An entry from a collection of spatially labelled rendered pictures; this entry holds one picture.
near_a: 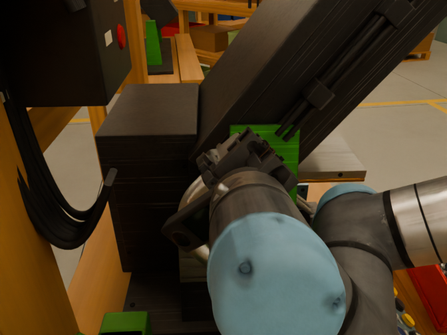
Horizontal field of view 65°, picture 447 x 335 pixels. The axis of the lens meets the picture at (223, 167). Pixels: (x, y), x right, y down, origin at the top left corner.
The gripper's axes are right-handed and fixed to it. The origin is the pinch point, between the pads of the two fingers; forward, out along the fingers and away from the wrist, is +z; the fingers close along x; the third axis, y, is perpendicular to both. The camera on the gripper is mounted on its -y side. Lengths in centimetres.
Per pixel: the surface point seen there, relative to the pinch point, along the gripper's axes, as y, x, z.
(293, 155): 8.7, -8.0, 5.4
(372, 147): 69, -142, 262
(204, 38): 29, 37, 312
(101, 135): -12.7, 16.9, 10.5
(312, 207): 3.9, -26.9, 24.3
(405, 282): 7, -60, 25
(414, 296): 7, -61, 21
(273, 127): 9.6, -2.1, 5.3
